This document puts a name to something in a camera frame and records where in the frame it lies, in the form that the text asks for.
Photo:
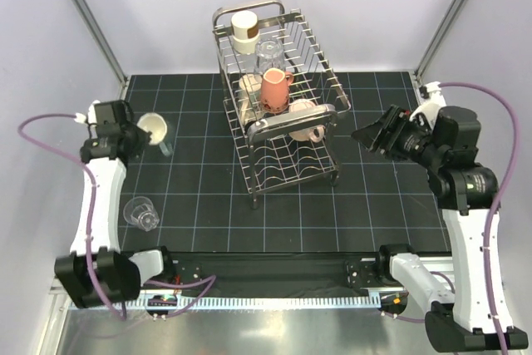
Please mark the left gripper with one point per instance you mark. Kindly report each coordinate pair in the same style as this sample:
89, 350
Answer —
142, 140

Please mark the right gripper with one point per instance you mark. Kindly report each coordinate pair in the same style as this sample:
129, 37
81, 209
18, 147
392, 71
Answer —
397, 123

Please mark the clear plastic cup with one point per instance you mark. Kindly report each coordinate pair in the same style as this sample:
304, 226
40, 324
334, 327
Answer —
269, 54
141, 213

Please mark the coral mug white interior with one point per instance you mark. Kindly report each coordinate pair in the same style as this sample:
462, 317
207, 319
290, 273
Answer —
274, 95

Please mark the cream floral painted mug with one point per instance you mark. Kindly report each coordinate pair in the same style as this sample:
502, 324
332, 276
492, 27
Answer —
249, 104

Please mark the brown metal-lined cup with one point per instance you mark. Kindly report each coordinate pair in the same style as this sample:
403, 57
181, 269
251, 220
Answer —
245, 26

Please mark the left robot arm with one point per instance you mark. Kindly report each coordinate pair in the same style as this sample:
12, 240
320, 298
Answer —
104, 172

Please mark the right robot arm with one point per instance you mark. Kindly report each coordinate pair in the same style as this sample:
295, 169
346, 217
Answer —
472, 316

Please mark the black grid mat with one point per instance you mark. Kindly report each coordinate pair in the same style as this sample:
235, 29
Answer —
203, 203

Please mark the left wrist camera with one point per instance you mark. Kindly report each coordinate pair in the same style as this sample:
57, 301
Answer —
88, 118

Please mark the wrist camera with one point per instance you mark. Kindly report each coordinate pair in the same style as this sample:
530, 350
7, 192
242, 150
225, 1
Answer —
88, 118
431, 102

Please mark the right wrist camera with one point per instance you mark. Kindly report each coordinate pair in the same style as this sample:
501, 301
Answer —
431, 102

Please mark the steel wire dish rack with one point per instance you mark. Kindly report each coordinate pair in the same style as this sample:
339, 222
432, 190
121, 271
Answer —
282, 122

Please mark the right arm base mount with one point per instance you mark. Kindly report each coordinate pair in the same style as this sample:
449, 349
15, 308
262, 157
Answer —
361, 274

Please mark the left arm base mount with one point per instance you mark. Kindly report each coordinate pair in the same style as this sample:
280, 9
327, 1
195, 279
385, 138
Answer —
185, 272

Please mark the aluminium frame rail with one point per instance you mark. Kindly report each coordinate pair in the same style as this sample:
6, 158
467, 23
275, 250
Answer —
246, 275

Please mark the white slotted cable duct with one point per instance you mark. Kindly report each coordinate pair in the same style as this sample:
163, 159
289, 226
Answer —
149, 303

